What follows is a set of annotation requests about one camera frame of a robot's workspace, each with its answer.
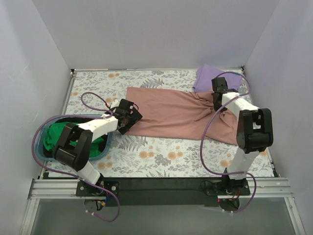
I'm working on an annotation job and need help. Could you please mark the pink t shirt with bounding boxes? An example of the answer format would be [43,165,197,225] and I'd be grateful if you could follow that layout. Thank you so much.
[126,87,238,145]

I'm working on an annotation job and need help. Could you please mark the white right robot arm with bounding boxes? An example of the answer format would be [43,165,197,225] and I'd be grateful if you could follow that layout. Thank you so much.
[212,77,273,195]

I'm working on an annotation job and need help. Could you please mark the green t shirt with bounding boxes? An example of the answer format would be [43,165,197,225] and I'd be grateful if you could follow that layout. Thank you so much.
[43,122,107,158]

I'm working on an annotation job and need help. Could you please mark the floral table mat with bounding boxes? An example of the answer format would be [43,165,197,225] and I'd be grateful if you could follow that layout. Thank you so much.
[46,68,278,178]

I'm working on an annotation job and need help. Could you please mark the folded purple t shirt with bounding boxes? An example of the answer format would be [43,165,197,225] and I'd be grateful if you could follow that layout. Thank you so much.
[193,64,243,93]

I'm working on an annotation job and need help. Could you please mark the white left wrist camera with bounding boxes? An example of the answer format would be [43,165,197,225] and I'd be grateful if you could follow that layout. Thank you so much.
[110,99,120,109]

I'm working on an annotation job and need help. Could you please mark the aluminium frame rail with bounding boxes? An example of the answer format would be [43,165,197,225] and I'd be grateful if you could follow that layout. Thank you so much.
[29,177,294,199]

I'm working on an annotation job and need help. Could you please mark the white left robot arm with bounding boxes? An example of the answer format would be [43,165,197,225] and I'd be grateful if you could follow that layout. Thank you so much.
[52,99,142,196]

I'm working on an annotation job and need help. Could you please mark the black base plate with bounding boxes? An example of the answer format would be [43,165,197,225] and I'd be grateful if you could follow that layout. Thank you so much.
[76,177,251,207]

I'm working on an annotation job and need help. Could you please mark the blue plastic basket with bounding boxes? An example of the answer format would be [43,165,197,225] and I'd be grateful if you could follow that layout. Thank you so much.
[35,115,112,161]

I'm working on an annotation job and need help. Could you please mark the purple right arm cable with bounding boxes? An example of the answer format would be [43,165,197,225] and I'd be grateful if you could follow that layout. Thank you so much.
[200,71,257,214]

